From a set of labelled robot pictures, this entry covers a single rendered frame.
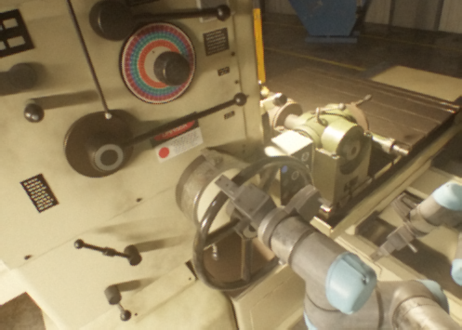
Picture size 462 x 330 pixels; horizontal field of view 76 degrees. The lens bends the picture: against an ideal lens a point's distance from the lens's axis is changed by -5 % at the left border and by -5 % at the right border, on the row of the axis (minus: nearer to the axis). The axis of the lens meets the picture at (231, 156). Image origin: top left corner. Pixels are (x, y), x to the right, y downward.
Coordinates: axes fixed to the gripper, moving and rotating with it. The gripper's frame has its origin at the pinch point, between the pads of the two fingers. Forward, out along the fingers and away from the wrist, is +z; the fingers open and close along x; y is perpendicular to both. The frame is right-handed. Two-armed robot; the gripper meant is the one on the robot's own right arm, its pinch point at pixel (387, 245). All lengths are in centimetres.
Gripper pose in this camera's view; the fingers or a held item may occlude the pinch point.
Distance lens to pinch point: 113.1
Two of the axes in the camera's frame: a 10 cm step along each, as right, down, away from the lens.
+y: 5.4, 7.1, -4.5
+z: -2.2, 6.4, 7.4
